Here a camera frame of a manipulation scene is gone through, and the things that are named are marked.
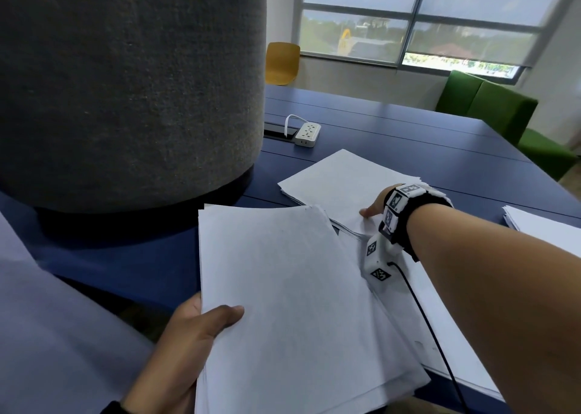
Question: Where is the person's right hand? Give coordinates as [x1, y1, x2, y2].
[358, 184, 407, 220]

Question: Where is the person's left hand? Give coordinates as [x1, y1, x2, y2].
[120, 292, 246, 414]

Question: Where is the pile of white papers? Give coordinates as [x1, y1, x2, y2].
[277, 149, 505, 403]

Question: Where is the gathered white paper bundle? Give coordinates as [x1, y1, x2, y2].
[194, 203, 431, 414]

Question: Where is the aligned white paper stack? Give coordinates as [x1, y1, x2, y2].
[502, 205, 581, 246]

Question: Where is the person's right forearm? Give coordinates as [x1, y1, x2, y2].
[405, 204, 581, 414]

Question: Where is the person's lavender shirt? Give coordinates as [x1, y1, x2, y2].
[0, 211, 155, 414]

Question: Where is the right wristband with marker tiles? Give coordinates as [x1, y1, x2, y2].
[379, 181, 455, 263]

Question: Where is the white power strip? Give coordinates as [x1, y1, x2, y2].
[294, 121, 322, 148]

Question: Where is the green sofa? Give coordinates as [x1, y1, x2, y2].
[435, 69, 580, 182]

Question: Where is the yellow chair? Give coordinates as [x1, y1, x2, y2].
[264, 41, 301, 86]

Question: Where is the large framed window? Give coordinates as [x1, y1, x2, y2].
[295, 0, 573, 81]

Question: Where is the grey felt pillar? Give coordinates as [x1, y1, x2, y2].
[0, 0, 269, 242]

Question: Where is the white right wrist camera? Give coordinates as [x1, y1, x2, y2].
[361, 234, 402, 294]

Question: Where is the white power strip cord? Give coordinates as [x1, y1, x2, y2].
[283, 114, 307, 137]

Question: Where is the black right camera cable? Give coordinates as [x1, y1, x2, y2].
[386, 261, 468, 414]

